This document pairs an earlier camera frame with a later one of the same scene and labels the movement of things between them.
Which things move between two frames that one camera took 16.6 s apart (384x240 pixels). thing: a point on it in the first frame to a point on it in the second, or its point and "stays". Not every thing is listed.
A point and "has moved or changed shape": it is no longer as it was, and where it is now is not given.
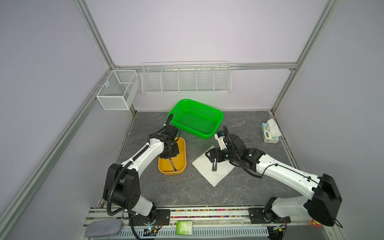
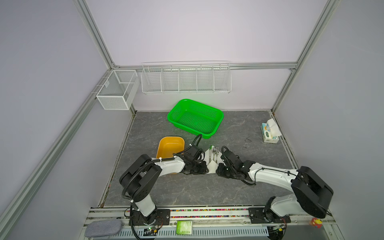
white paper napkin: [204, 165] has moved or changed shape
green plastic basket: [199, 120] stays
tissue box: [270, 131] stays
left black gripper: [175, 153] to [203, 170]
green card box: [184, 227] stays
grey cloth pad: [103, 228] stays
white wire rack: [186, 78] stays
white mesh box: [118, 90] stays
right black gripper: [213, 154] to [219, 172]
